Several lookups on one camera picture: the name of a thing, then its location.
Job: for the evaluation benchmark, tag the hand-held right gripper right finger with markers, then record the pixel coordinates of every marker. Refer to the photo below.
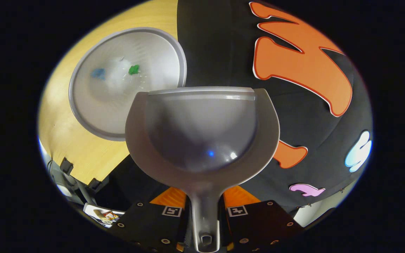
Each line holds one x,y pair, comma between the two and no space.
258,225

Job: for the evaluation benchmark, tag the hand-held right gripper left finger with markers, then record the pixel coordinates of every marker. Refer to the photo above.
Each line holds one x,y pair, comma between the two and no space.
146,225

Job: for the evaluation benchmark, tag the grey dustpan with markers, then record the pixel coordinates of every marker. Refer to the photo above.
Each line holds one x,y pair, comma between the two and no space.
202,140

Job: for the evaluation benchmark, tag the white ribbed garbage bin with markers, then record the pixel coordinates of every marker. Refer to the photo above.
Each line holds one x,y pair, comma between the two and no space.
118,102

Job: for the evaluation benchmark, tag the green paper ball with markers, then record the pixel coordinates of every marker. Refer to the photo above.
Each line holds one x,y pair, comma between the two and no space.
134,69

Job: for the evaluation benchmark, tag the blue paper ball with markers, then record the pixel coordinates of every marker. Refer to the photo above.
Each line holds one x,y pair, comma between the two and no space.
98,73

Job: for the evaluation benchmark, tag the wooden desktop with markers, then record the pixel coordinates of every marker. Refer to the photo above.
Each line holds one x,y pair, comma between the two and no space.
69,147

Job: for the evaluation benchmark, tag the white printed box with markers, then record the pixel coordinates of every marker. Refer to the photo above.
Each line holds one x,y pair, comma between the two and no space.
100,212

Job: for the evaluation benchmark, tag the black desk clamp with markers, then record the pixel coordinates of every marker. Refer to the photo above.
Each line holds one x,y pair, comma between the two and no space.
97,183
66,166

